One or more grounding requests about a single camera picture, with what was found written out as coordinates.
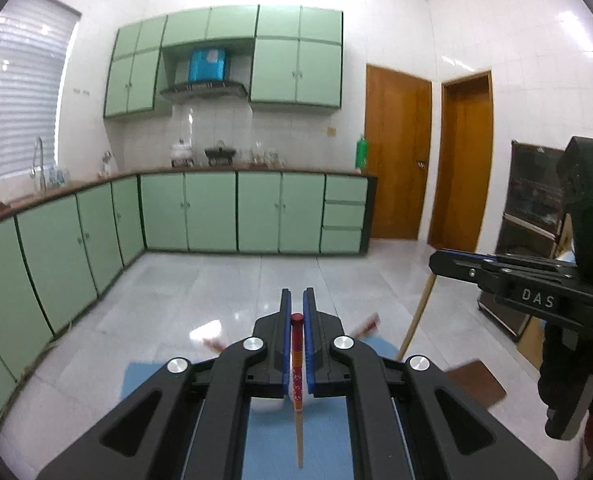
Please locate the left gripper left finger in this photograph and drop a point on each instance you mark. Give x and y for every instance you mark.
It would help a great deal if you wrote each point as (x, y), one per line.
(188, 420)

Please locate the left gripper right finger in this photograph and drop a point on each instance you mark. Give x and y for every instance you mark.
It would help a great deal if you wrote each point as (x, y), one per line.
(408, 420)

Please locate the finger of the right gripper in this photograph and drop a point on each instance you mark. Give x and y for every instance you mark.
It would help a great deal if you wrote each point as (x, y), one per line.
(463, 266)

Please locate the curved bamboo chopstick red end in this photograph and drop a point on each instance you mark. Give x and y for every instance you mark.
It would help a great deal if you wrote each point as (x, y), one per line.
(416, 319)

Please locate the red orange patterned chopstick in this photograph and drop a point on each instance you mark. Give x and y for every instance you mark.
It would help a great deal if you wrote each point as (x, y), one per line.
(367, 328)

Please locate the red patterned bamboo chopstick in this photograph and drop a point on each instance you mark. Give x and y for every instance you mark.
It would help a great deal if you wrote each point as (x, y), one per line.
(297, 357)

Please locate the green lower kitchen cabinets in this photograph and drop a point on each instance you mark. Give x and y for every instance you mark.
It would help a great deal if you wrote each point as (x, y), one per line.
(58, 255)

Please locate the green kitchen cabinets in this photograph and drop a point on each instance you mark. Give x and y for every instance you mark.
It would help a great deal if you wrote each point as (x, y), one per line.
(58, 255)
(267, 55)

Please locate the green upper kitchen cabinets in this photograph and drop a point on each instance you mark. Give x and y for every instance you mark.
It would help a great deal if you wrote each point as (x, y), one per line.
(267, 55)

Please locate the white twin utensil holder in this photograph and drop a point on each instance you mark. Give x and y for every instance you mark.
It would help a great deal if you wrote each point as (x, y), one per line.
(310, 403)

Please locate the blue table mat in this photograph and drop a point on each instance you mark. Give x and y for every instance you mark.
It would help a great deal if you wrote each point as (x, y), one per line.
(271, 447)

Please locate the black oven cabinet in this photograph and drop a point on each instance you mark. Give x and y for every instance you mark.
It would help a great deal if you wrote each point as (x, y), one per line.
(531, 211)

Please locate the red brown chopstick in holder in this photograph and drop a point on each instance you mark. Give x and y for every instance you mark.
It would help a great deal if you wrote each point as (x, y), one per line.
(214, 345)

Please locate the brown floor mat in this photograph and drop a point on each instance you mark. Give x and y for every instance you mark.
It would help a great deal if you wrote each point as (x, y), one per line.
(476, 379)

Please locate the right wooden door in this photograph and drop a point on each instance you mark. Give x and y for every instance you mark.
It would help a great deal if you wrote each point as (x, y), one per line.
(464, 164)

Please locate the wooden door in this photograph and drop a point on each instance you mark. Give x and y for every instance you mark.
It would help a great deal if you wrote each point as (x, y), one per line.
(398, 124)
(464, 164)

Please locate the green bottle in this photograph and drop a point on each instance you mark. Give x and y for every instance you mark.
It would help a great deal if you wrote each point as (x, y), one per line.
(361, 155)

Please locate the left wooden door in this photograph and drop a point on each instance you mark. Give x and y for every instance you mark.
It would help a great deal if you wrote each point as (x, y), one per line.
(398, 124)

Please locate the glass jars on counter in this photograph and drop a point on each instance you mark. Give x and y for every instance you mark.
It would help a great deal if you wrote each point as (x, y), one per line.
(261, 157)

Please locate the chrome sink faucet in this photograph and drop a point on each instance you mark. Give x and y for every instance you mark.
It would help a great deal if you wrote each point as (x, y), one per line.
(37, 172)

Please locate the range hood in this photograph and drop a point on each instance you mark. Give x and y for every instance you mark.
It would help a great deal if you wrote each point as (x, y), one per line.
(208, 89)

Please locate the blue box above hood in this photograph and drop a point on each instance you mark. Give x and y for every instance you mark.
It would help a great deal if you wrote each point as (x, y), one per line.
(207, 65)

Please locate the white window blinds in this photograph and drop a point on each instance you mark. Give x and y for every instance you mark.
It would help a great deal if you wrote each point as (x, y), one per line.
(35, 38)

